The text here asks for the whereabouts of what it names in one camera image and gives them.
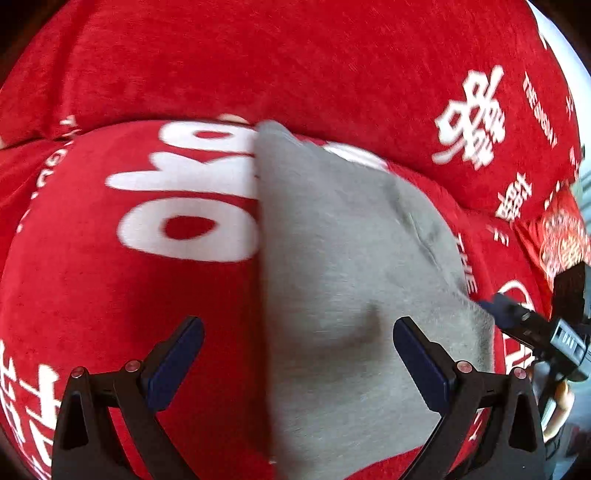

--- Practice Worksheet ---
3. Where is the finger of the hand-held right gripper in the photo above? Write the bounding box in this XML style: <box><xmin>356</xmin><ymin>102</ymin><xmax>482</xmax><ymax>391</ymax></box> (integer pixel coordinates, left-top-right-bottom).
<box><xmin>478</xmin><ymin>293</ymin><xmax>532</xmax><ymax>337</ymax></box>

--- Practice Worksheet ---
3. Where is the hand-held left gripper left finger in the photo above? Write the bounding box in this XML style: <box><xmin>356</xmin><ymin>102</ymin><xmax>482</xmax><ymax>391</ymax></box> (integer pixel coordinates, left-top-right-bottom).
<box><xmin>51</xmin><ymin>316</ymin><xmax>206</xmax><ymax>480</ymax></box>

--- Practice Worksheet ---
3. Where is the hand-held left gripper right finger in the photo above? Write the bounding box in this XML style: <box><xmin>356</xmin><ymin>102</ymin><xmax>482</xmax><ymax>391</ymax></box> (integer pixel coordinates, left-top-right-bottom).
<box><xmin>392</xmin><ymin>316</ymin><xmax>548</xmax><ymax>480</ymax></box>

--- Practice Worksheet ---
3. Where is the grey cloth garment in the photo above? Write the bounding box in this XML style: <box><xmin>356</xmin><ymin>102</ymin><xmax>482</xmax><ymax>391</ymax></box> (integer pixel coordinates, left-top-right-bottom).
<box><xmin>254</xmin><ymin>120</ymin><xmax>497</xmax><ymax>464</ymax></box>

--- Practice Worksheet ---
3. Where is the person's right hand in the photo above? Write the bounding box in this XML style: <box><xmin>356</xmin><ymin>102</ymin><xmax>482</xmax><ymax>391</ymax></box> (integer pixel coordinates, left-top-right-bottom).
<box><xmin>545</xmin><ymin>385</ymin><xmax>575</xmax><ymax>441</ymax></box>

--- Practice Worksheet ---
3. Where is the red patterned satin cushion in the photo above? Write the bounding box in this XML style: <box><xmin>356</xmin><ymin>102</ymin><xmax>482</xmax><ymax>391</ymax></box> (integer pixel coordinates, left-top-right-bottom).
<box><xmin>515</xmin><ymin>185</ymin><xmax>591</xmax><ymax>291</ymax></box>

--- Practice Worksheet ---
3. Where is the red printed sofa cover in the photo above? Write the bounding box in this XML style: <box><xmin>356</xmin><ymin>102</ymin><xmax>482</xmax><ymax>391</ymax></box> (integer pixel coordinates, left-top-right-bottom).
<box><xmin>0</xmin><ymin>0</ymin><xmax>587</xmax><ymax>480</ymax></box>

